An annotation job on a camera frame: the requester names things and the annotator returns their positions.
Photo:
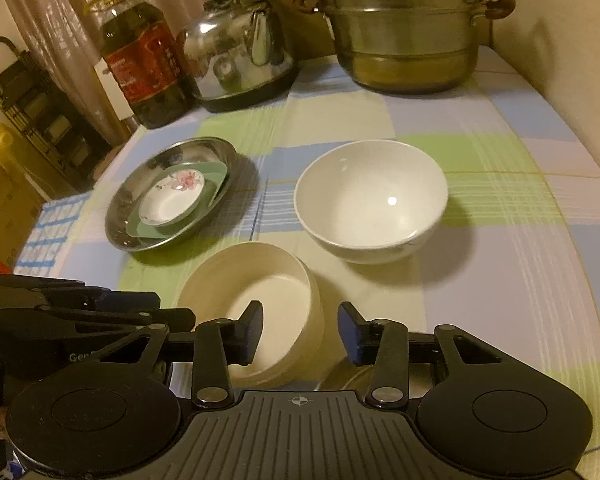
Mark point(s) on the stainless steel kettle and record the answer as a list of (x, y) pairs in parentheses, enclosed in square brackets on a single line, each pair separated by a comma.
[(235, 60)]

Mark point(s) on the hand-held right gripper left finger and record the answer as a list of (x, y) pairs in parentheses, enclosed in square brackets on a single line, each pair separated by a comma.
[(250, 332)]

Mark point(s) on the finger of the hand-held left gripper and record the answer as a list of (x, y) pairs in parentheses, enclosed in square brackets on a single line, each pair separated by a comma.
[(130, 301), (80, 324)]

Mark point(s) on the dark folding rack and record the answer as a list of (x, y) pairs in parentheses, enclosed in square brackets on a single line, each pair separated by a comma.
[(35, 105)]

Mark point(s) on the green square plate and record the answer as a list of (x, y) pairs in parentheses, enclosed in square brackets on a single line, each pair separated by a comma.
[(215, 175)]

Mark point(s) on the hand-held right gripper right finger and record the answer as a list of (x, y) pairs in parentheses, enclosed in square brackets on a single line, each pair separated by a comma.
[(349, 332)]

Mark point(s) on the stainless steel steamer pot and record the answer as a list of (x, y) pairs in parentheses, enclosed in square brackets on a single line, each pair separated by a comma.
[(405, 35)]

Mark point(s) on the white ceramic bowl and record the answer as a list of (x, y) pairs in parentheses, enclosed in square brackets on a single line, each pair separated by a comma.
[(370, 210)]

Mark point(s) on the small floral white dish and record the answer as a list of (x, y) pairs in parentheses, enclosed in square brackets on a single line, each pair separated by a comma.
[(172, 200)]

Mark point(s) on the stainless steel plate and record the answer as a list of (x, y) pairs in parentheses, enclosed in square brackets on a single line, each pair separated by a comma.
[(130, 220)]

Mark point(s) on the cream plastic bowl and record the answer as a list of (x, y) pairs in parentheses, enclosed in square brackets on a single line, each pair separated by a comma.
[(220, 280)]

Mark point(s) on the cooking oil bottle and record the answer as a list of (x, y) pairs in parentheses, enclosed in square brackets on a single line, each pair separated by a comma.
[(145, 75)]

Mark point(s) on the blue patterned white cloth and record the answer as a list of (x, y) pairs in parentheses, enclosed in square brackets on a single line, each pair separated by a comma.
[(50, 230)]

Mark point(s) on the checked pastel tablecloth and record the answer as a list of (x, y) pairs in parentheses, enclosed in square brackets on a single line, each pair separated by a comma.
[(505, 260)]

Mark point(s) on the beige curtain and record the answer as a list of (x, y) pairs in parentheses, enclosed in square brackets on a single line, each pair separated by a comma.
[(60, 5)]

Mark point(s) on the cardboard box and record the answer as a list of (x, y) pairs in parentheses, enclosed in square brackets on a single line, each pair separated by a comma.
[(10, 210)]

